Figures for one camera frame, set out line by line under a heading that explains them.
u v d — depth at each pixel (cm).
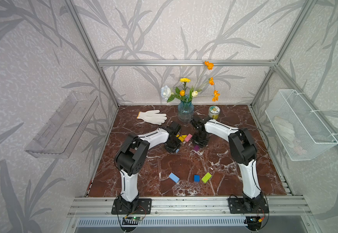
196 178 81
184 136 99
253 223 71
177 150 92
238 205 73
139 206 72
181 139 99
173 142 81
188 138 99
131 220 72
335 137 58
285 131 78
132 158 50
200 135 83
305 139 61
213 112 105
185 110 102
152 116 112
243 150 56
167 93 81
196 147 94
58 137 66
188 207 75
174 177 83
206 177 83
